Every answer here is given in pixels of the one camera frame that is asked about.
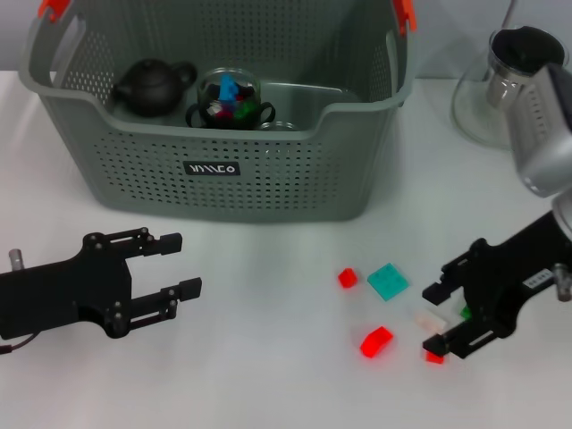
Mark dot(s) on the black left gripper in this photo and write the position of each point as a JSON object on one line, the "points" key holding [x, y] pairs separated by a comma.
{"points": [[67, 295]]}

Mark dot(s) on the orange-red sloped brick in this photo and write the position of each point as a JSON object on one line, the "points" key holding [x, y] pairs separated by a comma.
{"points": [[375, 342]]}

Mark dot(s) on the silver left connector plug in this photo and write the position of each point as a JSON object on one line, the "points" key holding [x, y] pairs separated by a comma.
{"points": [[17, 259]]}

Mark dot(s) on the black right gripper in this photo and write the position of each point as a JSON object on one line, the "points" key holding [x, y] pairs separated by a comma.
{"points": [[505, 277]]}

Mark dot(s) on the blue square brick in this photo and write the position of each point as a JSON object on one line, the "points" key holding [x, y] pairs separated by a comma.
{"points": [[229, 89]]}

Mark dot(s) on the dark red long brick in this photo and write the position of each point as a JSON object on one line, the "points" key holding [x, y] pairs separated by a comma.
{"points": [[224, 117]]}

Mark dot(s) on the teal square plate brick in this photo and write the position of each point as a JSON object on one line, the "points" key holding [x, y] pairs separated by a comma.
{"points": [[388, 282]]}

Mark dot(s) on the dark clay teapot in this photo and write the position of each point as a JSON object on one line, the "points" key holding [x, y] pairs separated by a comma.
{"points": [[149, 89]]}

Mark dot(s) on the grey perforated storage bin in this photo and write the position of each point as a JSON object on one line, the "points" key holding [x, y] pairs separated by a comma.
{"points": [[268, 187]]}

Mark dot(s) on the small red brick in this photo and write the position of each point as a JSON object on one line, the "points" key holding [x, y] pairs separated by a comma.
{"points": [[434, 358], [347, 278]]}

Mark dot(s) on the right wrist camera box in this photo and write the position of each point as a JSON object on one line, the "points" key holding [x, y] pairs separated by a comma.
{"points": [[540, 134]]}

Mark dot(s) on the green thick brick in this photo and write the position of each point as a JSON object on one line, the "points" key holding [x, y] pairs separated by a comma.
{"points": [[465, 313]]}

